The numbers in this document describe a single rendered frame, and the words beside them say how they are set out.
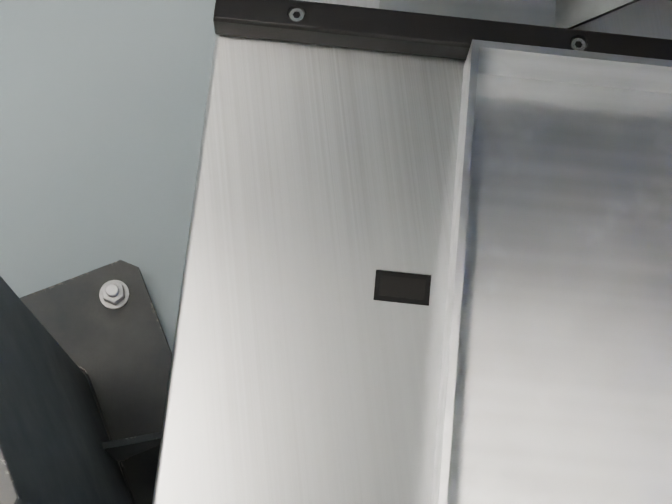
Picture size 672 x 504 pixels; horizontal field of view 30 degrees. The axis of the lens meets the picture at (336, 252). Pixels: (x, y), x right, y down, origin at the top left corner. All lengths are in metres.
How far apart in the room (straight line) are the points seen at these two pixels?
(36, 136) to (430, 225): 1.04
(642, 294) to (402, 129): 0.16
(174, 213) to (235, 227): 0.93
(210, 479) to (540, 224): 0.22
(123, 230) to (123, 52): 0.24
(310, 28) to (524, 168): 0.14
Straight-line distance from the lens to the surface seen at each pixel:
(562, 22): 0.72
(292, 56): 0.71
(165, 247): 1.59
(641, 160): 0.71
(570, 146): 0.70
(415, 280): 0.67
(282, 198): 0.68
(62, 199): 1.63
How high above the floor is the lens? 1.52
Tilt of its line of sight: 74 degrees down
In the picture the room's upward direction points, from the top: 8 degrees clockwise
